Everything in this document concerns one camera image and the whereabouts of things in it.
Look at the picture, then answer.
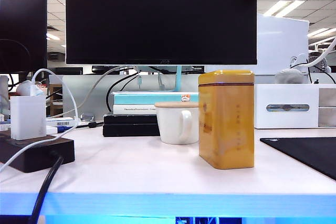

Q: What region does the white rounded lump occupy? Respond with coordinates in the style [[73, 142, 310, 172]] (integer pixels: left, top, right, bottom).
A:
[[274, 68, 305, 85]]

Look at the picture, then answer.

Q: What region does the thin black cable with connector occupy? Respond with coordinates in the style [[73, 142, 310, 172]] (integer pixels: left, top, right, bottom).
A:
[[76, 121, 104, 130]]

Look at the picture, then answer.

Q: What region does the small black monitor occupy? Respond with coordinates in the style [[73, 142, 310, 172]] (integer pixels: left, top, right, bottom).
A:
[[0, 0, 48, 73]]

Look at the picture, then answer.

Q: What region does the white board panel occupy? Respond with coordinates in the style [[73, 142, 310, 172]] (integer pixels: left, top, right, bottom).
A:
[[256, 13, 310, 75]]

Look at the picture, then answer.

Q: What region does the white 65W charger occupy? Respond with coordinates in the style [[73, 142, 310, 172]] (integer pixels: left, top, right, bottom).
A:
[[9, 94, 47, 141]]

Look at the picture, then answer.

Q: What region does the large black AOC monitor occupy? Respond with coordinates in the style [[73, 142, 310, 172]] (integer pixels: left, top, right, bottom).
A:
[[65, 0, 258, 65]]

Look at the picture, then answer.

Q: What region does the black flat box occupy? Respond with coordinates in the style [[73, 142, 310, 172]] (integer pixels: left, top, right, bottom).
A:
[[103, 113, 158, 124], [102, 123, 161, 137]]

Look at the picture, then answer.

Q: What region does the white book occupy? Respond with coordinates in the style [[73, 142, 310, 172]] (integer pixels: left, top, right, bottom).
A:
[[112, 104, 158, 114]]

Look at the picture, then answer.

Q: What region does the black mouse mat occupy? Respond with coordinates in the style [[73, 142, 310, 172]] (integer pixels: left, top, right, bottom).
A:
[[259, 136, 336, 180]]

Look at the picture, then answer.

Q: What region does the yellow metal tin box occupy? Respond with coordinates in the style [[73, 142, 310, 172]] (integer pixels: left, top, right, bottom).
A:
[[198, 69, 255, 170]]

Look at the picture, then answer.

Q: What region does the grey monitor cable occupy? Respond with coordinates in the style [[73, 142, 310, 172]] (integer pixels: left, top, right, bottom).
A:
[[47, 65, 137, 119]]

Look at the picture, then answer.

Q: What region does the small white adapter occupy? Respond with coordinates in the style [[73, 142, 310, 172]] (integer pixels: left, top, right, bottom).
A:
[[46, 126, 72, 133]]

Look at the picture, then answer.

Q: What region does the white ceramic mug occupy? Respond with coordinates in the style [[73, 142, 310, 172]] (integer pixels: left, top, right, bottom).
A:
[[156, 106, 200, 145]]

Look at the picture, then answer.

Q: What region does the thick black power strip cable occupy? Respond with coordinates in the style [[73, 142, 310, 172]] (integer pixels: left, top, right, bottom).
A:
[[27, 153, 65, 224]]

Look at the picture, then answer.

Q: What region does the white grille desk fan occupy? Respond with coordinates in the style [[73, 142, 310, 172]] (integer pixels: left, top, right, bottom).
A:
[[308, 52, 333, 74]]

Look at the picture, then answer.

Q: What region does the black monitor cable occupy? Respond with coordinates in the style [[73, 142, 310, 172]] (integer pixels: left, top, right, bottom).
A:
[[106, 70, 141, 113]]

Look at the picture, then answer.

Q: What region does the brown wooden cabinet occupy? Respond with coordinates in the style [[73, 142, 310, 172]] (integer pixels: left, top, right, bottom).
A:
[[49, 83, 64, 116]]

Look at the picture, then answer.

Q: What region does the white tissue box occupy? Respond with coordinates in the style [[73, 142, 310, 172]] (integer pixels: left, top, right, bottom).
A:
[[254, 83, 320, 130]]

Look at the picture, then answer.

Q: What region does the black wood-top power strip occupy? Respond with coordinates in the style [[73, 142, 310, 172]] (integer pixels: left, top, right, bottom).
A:
[[0, 132, 76, 174]]

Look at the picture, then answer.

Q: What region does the round wooden mug lid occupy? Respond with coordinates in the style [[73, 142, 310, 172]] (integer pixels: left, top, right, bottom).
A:
[[154, 101, 200, 109]]

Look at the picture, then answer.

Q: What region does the teal monitor stand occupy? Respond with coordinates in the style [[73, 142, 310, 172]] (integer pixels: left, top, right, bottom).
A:
[[174, 64, 183, 92]]

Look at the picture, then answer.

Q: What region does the white blue barcode box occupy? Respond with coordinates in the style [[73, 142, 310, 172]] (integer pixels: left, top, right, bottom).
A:
[[0, 116, 77, 128]]

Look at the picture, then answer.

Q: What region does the teal book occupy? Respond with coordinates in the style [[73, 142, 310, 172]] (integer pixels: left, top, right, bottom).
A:
[[110, 91, 200, 106]]

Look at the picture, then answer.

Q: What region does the white plastic bottle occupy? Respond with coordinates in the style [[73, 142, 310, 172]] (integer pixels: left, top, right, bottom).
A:
[[16, 80, 47, 97]]

